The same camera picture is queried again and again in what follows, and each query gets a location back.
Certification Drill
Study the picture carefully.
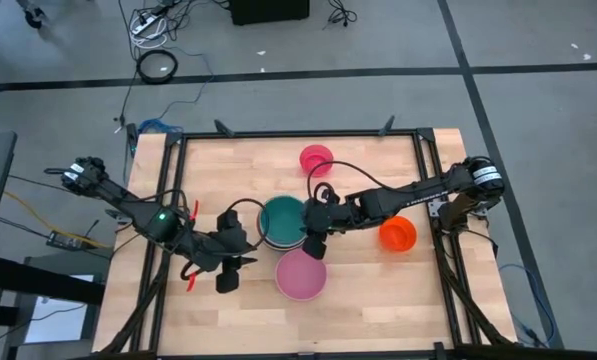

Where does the black furniture beam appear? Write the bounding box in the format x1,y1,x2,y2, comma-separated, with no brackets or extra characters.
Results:
0,254,105,307

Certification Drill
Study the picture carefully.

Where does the thin black floor cable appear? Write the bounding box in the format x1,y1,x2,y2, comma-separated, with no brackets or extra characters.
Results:
112,0,140,127

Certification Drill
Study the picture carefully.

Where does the white floor panel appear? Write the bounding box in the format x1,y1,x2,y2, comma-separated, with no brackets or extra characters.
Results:
25,273,97,346

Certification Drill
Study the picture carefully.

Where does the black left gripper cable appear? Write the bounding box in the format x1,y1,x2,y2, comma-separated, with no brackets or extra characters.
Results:
225,197,270,251

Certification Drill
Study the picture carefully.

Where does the orange plastic bowl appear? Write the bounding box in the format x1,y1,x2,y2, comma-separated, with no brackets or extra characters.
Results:
378,215,418,253

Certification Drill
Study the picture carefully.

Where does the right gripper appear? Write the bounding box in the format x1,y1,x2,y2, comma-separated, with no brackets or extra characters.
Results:
301,194,354,261

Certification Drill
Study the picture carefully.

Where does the magenta plastic bowl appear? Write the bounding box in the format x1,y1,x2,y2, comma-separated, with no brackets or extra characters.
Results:
299,144,335,179

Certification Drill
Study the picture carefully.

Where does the black box on floor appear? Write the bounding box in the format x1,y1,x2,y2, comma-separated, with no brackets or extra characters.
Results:
229,0,311,26

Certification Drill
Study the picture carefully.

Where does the coiled white cable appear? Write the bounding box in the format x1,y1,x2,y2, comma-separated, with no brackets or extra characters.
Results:
129,28,170,50

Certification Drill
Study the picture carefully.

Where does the black aluminium table frame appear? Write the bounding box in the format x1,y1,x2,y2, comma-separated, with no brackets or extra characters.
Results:
122,127,517,360

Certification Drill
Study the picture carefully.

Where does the teal green plastic bowl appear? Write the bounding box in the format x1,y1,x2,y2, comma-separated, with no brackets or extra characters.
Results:
257,195,310,249

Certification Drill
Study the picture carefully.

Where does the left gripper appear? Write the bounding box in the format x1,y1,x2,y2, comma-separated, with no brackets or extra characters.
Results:
205,209,260,295

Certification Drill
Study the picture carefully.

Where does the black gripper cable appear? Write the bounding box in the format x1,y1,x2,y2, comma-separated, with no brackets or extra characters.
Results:
225,197,270,251
306,159,399,201

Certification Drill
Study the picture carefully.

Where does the black cable bundle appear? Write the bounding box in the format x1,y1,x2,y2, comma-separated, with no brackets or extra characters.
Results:
325,0,359,29

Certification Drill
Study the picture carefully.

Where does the black chair caster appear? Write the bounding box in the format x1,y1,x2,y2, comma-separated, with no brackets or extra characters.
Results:
17,0,47,29

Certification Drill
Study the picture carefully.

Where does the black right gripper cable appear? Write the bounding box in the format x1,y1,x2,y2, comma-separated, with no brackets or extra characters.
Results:
306,159,399,201

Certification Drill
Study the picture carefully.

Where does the white power strip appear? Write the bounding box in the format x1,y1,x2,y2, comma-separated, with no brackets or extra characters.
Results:
130,12,167,36

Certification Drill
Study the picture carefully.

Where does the black frame bracket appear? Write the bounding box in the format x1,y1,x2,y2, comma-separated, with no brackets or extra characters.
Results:
377,114,397,138
214,118,236,139

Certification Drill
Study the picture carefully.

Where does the blue network cable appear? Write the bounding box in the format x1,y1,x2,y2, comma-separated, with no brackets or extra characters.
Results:
497,263,557,347
137,118,185,135

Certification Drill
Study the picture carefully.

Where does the small black device box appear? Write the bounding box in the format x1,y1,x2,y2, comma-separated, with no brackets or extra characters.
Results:
45,230,87,251

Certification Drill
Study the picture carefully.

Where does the round black-rimmed floor lens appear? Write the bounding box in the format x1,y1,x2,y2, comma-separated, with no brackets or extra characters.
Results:
136,48,179,85

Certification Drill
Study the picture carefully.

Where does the blue-grey plastic bowl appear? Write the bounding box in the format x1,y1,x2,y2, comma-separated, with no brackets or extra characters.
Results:
263,239,307,253

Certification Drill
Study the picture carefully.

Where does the yellow cable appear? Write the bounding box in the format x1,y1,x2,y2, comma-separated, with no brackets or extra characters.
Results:
2,191,112,250

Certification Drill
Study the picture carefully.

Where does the pink plastic bowl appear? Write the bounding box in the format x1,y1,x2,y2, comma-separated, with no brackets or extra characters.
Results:
274,248,328,302

